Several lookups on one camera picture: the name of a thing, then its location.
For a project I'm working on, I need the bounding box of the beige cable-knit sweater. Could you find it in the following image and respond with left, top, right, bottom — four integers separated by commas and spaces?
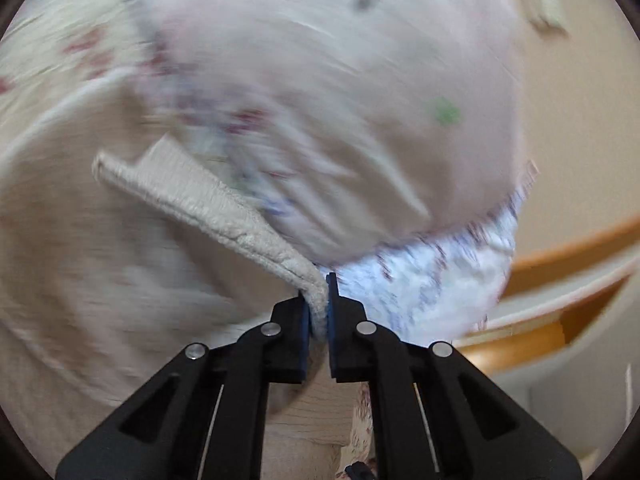
1, 70, 374, 474

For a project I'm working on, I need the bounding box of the blue floral pillow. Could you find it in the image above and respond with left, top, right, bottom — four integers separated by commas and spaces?
322, 186, 528, 347

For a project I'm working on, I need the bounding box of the pink floral pillow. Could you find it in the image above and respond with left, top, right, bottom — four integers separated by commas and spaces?
140, 0, 525, 264

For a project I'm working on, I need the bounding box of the cream floral bedspread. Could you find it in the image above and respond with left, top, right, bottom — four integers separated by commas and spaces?
1, 0, 170, 165

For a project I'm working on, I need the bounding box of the wooden headboard frame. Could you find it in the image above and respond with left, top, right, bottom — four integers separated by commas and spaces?
454, 217, 639, 375

